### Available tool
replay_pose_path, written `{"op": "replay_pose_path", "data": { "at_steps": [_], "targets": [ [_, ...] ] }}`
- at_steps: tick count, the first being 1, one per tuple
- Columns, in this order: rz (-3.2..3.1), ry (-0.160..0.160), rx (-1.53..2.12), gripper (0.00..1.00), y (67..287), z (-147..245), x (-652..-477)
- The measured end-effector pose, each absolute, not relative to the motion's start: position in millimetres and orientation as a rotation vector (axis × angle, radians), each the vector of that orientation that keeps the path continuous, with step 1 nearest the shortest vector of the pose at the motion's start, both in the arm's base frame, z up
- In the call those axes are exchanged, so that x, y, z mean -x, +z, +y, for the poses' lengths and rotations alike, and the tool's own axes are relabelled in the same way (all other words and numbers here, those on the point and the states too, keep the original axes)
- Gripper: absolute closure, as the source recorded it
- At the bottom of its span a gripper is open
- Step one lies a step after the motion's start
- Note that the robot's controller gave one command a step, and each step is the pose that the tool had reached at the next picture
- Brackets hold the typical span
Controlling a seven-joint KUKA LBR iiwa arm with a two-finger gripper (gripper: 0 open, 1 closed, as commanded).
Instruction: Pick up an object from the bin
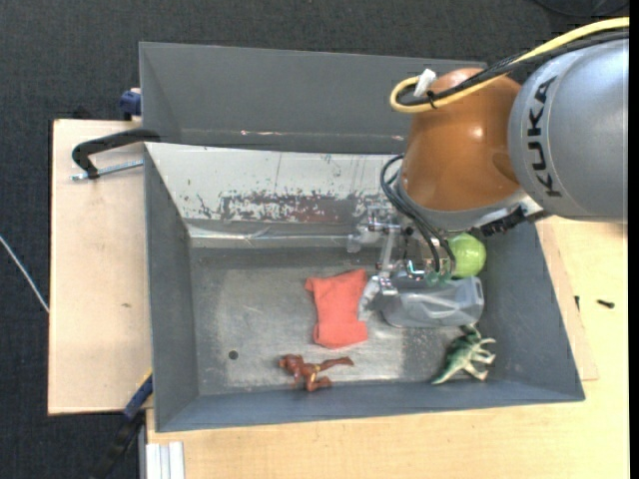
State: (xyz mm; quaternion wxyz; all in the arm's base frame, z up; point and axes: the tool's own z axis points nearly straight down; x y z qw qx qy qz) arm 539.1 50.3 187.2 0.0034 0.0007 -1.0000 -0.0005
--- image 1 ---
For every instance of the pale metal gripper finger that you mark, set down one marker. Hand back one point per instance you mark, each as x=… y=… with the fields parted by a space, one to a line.
x=382 y=287
x=363 y=235

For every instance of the orange cloth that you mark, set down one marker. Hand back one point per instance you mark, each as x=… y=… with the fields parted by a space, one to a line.
x=338 y=310

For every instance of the green ball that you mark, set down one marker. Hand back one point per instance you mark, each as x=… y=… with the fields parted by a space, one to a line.
x=469 y=256

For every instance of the green toy dinosaur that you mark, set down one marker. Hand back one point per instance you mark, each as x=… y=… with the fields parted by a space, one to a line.
x=461 y=354

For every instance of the brown toy figure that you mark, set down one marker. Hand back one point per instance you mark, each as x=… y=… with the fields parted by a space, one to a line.
x=309 y=369

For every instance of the grey metal bin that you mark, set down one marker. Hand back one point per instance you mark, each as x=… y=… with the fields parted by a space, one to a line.
x=269 y=312

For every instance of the small black screw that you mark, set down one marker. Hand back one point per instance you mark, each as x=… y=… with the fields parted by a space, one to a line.
x=606 y=304

